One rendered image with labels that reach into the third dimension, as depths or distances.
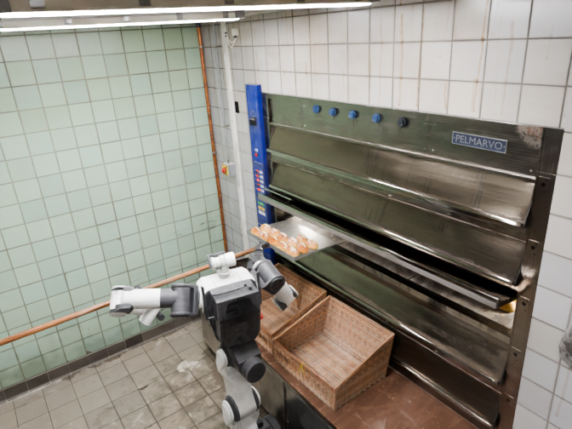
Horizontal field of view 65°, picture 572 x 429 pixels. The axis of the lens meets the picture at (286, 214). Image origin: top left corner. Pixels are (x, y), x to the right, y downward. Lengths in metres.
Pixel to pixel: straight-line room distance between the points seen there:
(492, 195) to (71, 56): 2.79
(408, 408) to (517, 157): 1.43
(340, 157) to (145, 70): 1.75
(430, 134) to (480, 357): 1.07
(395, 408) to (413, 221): 1.01
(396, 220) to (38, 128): 2.45
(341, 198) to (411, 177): 0.56
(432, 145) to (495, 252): 0.54
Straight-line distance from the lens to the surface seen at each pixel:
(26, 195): 3.62
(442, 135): 2.13
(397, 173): 2.31
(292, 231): 3.12
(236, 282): 2.14
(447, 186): 2.14
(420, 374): 2.71
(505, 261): 2.10
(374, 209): 2.50
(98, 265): 3.88
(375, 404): 2.68
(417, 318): 2.56
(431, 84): 2.11
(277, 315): 3.31
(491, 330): 2.29
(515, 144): 1.96
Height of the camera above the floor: 2.47
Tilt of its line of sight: 22 degrees down
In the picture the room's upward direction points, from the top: 4 degrees counter-clockwise
